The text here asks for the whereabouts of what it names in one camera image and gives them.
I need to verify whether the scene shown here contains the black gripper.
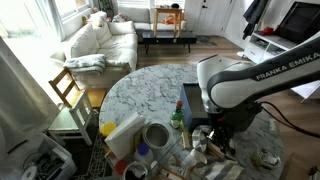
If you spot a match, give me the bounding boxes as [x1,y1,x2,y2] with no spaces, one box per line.
[209,121,236,155]

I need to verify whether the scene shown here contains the wooden jenga block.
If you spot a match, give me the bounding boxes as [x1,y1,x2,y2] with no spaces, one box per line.
[181,129,191,150]
[205,141,228,162]

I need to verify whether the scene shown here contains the grey striped cream towel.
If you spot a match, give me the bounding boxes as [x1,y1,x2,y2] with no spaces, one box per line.
[190,124,245,180]

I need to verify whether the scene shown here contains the blue cardboard box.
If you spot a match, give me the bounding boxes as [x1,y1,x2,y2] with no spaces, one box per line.
[179,82,209,132]

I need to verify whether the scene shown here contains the clear plastic bottle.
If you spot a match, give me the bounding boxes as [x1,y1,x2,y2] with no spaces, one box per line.
[179,153,198,169]

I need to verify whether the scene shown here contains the green sauce bottle red cap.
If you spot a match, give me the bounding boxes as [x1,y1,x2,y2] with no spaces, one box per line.
[170,100,185,130]

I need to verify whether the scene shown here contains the blue capped bottle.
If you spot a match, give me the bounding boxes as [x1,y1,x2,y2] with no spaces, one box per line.
[133,143,155,167]

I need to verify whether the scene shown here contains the white cup dark contents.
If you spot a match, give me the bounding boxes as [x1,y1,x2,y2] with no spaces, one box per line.
[122,160,150,180]

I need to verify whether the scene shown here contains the white TV cabinet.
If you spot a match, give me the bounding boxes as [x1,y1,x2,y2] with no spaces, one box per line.
[237,31,320,101]

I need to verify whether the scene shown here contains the red capped jar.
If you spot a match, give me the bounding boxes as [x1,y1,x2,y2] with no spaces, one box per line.
[114,159,128,176]

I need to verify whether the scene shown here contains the dark door mat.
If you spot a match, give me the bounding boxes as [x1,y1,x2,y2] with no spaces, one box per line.
[196,35,218,47]

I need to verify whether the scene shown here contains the yellow capped container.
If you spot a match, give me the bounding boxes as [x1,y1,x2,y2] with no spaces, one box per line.
[100,121,118,138]

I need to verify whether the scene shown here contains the red object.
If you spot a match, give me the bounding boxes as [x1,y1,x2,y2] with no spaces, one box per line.
[261,26,275,36]

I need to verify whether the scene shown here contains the black coffee table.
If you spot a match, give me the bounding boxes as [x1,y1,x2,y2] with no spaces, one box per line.
[136,29,198,55]

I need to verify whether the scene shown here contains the patterned floor rug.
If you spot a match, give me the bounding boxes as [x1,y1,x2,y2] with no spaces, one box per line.
[74,129,113,180]

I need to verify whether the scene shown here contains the white door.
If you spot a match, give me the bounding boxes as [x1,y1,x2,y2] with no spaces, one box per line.
[194,0,231,36]

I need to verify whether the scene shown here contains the dark hanging jacket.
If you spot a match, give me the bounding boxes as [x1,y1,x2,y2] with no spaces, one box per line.
[242,0,269,40]

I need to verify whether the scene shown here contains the orange object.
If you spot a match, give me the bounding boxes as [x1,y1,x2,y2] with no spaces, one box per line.
[163,13,185,26]

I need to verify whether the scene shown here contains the black television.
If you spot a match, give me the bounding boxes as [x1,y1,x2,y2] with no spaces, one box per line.
[279,1,320,44]

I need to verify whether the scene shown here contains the tall wooden side table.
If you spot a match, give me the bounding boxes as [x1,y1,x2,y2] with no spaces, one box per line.
[153,7,184,38]

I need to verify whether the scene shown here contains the large cream sofa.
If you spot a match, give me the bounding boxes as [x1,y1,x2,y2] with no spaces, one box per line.
[49,19,139,89]

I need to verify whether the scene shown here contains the white wooden chair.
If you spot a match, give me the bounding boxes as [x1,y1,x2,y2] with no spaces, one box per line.
[48,91,96,147]

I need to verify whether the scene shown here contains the small white sofa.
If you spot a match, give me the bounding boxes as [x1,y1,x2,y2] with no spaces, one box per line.
[117,6,188,32]

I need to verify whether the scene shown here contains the grey white throw blanket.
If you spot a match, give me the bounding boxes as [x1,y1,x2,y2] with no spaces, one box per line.
[63,54,107,76]

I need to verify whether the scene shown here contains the patterned cushion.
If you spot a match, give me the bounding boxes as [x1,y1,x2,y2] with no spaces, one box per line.
[111,13,132,24]

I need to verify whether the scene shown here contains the white storage bin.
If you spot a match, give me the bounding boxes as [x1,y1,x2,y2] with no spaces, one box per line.
[0,133,78,180]

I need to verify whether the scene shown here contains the cream floral cushion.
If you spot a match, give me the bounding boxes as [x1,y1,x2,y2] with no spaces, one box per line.
[87,10,108,28]

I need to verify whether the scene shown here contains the white tape roll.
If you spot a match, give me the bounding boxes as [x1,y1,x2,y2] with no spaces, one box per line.
[21,165,38,180]

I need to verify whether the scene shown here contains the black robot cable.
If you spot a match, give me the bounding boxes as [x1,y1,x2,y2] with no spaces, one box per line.
[259,101,320,139]

